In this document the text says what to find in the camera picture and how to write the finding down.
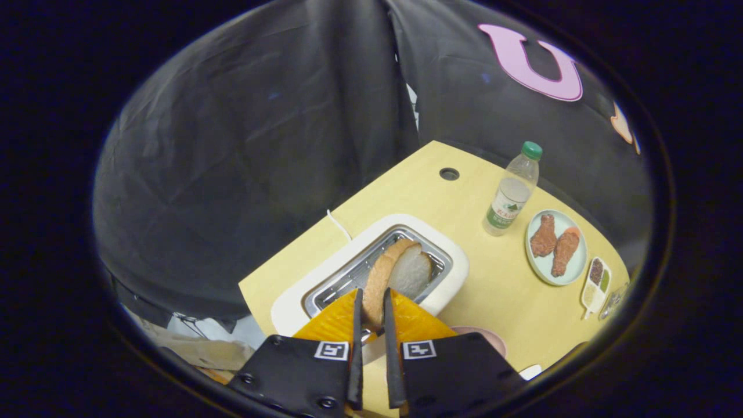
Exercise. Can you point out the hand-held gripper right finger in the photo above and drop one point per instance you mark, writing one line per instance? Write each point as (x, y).
(393, 371)

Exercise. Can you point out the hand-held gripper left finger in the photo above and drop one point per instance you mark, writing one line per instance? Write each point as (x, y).
(355, 371)

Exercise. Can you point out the toast bread slice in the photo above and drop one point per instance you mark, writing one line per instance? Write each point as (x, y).
(406, 273)

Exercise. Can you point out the white toaster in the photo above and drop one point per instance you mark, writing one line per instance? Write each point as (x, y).
(447, 290)

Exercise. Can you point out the pink plate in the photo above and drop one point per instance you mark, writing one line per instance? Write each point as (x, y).
(490, 339)

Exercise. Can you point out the white plate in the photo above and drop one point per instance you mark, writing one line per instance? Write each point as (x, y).
(530, 372)

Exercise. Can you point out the brown meat piece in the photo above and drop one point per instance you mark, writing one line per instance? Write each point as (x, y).
(564, 255)
(544, 238)

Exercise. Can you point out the light green plate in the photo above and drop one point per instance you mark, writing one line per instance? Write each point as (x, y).
(572, 261)

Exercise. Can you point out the clear water bottle green cap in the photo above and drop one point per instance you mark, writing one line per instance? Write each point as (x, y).
(511, 197)

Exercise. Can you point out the white divided bean dish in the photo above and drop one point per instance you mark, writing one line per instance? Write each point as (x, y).
(595, 290)

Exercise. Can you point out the clear glass utensil holder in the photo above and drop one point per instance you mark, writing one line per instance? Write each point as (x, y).
(614, 301)

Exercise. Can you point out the black backdrop cloth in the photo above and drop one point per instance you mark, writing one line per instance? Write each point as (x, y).
(244, 157)

